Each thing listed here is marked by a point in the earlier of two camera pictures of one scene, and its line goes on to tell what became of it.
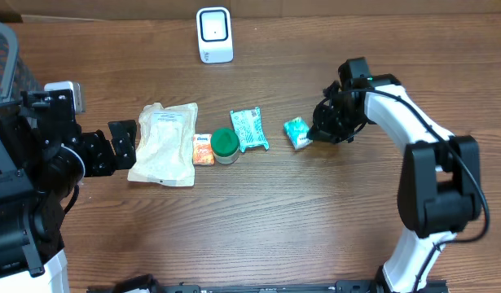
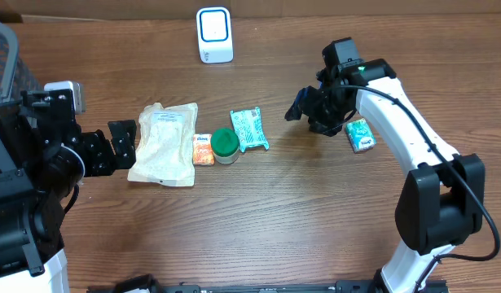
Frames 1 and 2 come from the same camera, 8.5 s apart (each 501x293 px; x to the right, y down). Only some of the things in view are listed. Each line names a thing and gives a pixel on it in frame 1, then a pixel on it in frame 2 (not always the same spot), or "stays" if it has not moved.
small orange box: [203, 154] stays
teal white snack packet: [248, 124] stays
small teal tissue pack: [296, 131] → [360, 135]
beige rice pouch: [164, 150] stays
